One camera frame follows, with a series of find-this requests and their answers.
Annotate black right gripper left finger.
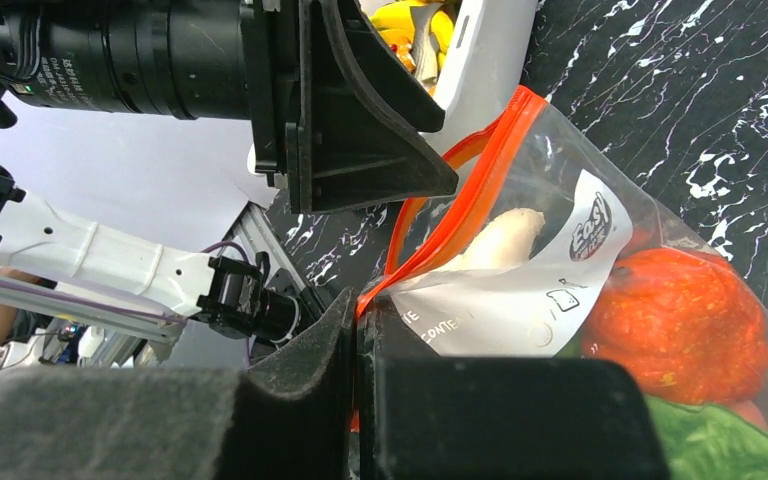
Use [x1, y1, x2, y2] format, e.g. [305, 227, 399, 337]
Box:
[0, 288, 357, 479]

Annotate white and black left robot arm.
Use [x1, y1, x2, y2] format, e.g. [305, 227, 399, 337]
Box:
[0, 1, 457, 342]

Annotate green toy lettuce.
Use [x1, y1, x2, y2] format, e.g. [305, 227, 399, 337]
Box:
[646, 396, 768, 480]

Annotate yellow toy banana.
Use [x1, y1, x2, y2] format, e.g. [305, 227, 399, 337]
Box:
[368, 1, 458, 75]

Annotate white plastic food bin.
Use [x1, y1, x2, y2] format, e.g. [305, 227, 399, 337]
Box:
[244, 0, 539, 193]

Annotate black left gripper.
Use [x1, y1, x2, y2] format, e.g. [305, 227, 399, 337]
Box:
[0, 1, 299, 174]

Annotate white toy mushroom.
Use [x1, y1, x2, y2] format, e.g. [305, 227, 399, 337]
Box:
[437, 208, 545, 271]

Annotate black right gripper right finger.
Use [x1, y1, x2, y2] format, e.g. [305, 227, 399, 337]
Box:
[357, 300, 670, 479]

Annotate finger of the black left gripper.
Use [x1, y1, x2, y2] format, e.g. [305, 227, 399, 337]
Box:
[286, 1, 458, 214]

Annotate clear zip bag orange zipper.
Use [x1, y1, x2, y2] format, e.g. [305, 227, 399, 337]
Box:
[356, 84, 768, 480]

